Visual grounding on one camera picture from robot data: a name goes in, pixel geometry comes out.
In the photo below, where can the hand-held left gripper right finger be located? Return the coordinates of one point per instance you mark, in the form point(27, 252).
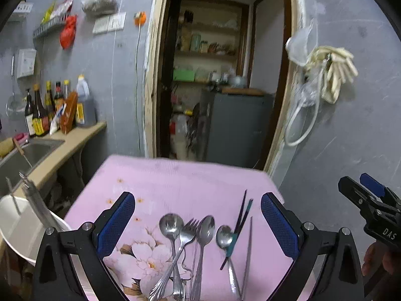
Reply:
point(278, 225)

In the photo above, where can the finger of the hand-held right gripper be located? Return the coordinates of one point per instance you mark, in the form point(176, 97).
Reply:
point(371, 183)
point(354, 191)

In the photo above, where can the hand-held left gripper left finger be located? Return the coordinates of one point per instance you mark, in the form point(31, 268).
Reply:
point(116, 225)

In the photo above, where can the metal chopstick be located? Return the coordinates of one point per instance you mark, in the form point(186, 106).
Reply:
point(247, 257)
point(195, 257)

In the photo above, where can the teal chopstick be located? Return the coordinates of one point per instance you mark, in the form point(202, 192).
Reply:
point(231, 246)

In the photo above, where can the round bowl metal spoon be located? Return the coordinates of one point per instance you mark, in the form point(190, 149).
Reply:
point(170, 224)

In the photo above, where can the small metal spoon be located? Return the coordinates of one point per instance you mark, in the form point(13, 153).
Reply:
point(224, 236)

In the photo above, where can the metal fork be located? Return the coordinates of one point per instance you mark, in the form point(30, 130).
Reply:
point(187, 233)

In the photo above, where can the oval bowl metal spoon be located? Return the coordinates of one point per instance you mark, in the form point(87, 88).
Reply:
point(205, 229)

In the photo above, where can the white utensil container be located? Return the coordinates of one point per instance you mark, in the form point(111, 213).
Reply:
point(15, 235)

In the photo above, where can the person's right hand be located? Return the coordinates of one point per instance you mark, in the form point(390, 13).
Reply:
point(371, 257)

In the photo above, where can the pink floral tablecloth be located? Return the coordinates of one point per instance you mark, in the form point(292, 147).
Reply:
point(188, 188)

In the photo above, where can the metal knife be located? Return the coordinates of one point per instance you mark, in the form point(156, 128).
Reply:
point(37, 203)

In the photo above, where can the beige kitchen counter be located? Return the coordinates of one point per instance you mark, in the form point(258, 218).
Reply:
point(78, 134)

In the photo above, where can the thin metal utensil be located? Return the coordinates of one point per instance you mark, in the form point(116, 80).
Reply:
point(14, 199)

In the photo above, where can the grey cabinet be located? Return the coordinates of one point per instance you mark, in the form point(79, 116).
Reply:
point(238, 125)

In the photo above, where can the white plastic bottle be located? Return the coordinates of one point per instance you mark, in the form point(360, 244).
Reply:
point(180, 138)

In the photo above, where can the crumpled clear plastic bag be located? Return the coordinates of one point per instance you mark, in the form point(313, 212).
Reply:
point(308, 91)

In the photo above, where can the steel sink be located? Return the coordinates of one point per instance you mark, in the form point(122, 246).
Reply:
point(25, 160)

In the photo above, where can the cream rubber gloves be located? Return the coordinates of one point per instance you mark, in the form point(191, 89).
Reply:
point(333, 69)

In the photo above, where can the orange brown packet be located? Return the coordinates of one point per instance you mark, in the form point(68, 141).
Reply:
point(69, 113)

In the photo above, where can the pink sponge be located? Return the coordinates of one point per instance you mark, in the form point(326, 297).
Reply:
point(21, 136)

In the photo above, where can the dark bottle yellow label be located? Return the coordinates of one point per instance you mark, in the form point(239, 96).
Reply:
point(39, 113)

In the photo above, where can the wooden board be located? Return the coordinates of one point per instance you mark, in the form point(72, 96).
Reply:
point(247, 91)

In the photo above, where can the small dark sauce bottle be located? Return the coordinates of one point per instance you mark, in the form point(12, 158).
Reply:
point(29, 116)

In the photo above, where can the red label sauce bottle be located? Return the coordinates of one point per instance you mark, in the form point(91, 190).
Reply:
point(59, 95)

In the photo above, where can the yellow cap sauce bottle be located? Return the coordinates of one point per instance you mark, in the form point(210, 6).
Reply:
point(49, 97)

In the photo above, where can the slim pale cap bottle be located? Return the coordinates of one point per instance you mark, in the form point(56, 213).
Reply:
point(66, 87)

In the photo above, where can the grey kettle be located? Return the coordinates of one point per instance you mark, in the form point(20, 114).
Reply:
point(238, 81)

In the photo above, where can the green box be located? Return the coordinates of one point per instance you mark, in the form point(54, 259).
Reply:
point(184, 75)

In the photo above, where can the dark wooden door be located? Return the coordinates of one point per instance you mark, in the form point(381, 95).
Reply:
point(169, 69)

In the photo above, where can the wooden shelf unit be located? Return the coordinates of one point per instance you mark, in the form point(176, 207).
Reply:
point(213, 56)

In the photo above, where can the red plastic bag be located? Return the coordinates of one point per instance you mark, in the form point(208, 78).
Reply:
point(69, 33)

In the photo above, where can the teal jar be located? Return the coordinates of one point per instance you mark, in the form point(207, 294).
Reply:
point(195, 42)

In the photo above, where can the yellow packet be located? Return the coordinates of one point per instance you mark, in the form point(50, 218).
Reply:
point(48, 12)

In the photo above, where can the red and white packet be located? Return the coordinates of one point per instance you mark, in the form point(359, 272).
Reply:
point(63, 7)

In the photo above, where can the pale door frame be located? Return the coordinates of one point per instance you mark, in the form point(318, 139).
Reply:
point(150, 84)

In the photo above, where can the white wall box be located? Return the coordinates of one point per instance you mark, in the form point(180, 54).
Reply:
point(25, 63)

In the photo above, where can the white wall switch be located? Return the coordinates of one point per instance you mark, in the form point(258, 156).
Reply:
point(117, 22)
point(101, 25)

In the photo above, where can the orange wall hook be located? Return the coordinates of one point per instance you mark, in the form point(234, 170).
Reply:
point(140, 18)

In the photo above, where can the grey wall rack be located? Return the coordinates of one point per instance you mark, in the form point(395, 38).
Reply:
point(50, 26)

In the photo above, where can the white wall rack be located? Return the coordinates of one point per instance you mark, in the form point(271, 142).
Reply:
point(23, 9)

